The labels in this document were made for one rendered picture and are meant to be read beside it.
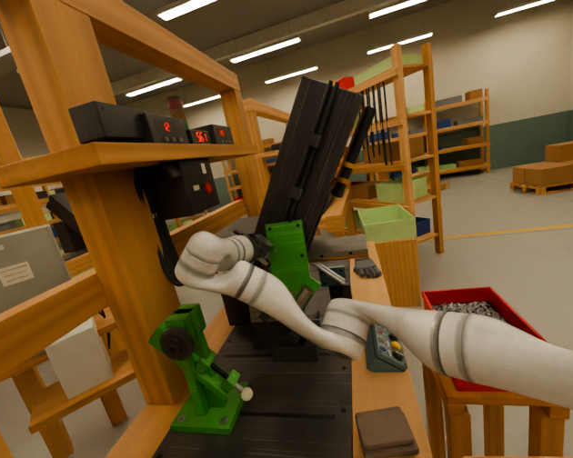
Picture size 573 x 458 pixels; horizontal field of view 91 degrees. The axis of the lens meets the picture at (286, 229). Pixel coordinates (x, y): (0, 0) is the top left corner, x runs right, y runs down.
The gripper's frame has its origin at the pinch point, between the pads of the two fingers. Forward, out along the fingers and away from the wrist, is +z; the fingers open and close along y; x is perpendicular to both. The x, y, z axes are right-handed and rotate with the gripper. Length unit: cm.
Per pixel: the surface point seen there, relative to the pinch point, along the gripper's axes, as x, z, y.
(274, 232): -5.4, 3.0, -0.3
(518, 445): 12, 71, -137
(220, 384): 25.2, -19.5, -17.2
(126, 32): -25, -14, 62
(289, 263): -1.1, 3.0, -9.9
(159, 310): 26.7, -14.9, 7.4
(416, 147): -126, 265, -12
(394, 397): 2.4, -11.8, -48.1
